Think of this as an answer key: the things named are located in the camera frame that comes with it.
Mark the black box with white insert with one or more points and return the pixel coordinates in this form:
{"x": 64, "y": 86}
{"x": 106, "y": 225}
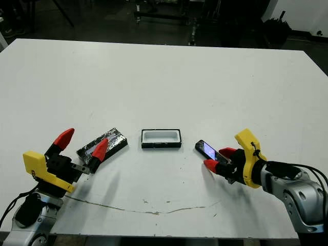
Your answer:
{"x": 161, "y": 137}

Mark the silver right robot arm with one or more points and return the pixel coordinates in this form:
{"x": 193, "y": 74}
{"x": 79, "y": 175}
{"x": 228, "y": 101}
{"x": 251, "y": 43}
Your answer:
{"x": 299, "y": 194}

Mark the seated person with grey shoes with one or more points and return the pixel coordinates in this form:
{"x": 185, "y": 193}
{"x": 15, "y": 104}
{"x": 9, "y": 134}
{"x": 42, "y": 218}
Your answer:
{"x": 12, "y": 32}

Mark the black slanted stand leg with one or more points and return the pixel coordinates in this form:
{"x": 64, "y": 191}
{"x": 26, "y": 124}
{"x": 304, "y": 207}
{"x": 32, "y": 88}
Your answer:
{"x": 64, "y": 14}

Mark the black bushy plant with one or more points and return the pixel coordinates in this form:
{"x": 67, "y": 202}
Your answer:
{"x": 276, "y": 28}

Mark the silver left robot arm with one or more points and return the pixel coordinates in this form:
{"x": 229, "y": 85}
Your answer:
{"x": 33, "y": 220}

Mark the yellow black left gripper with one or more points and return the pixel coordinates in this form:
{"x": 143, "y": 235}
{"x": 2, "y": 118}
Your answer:
{"x": 57, "y": 169}

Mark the black wheeled cart frame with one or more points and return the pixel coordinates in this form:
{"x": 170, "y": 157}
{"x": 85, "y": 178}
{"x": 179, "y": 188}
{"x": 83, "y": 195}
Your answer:
{"x": 159, "y": 16}

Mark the black phone-like camera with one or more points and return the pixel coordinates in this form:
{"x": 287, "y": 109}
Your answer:
{"x": 205, "y": 147}

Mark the metal post on casters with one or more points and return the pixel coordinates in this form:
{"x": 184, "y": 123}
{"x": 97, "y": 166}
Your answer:
{"x": 192, "y": 33}

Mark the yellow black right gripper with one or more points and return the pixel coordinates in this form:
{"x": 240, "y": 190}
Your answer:
{"x": 252, "y": 166}

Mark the white desk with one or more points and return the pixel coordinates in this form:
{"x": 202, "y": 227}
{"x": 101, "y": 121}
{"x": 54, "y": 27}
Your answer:
{"x": 2, "y": 38}

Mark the shiny black box lid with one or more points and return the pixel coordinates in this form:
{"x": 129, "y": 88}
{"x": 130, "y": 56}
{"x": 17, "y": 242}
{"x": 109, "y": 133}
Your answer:
{"x": 114, "y": 139}

